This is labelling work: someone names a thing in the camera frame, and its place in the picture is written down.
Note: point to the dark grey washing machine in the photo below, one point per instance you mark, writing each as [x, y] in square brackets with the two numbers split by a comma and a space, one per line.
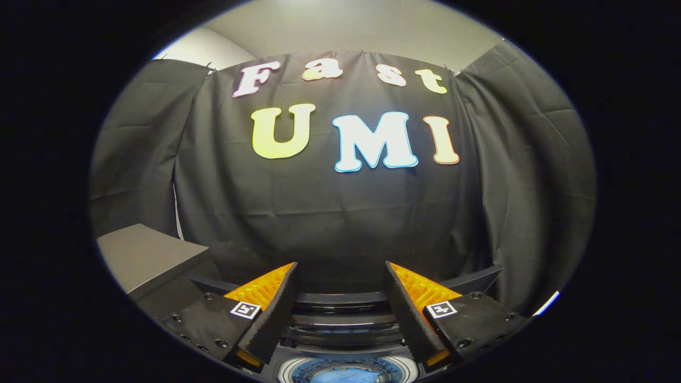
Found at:
[287, 369]

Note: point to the black backdrop cloth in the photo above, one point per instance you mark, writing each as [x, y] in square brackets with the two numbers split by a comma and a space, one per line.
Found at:
[346, 213]

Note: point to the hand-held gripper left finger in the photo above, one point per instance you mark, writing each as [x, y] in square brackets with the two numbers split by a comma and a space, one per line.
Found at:
[271, 319]

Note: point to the dark washing machine lid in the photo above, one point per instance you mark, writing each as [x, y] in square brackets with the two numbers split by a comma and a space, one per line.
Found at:
[340, 314]

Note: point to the grey cabinet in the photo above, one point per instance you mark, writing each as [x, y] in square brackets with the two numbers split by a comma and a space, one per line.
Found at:
[143, 255]

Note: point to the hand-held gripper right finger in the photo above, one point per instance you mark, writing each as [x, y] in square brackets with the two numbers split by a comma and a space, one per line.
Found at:
[409, 319]

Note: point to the light blue polo shirt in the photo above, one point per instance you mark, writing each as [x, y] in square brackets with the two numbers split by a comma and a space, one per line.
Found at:
[346, 375]

